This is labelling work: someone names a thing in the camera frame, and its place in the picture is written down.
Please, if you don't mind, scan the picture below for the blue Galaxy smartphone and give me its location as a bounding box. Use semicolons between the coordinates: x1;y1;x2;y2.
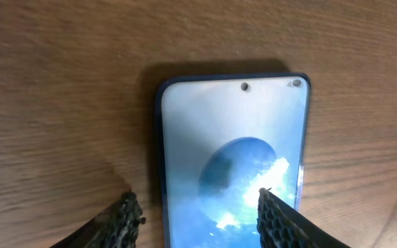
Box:
155;72;311;248

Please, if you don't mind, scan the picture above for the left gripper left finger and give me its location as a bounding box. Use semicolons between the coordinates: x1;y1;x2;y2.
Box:
52;192;146;248

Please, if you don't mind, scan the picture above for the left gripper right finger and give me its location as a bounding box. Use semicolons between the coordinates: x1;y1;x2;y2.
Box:
257;188;349;248

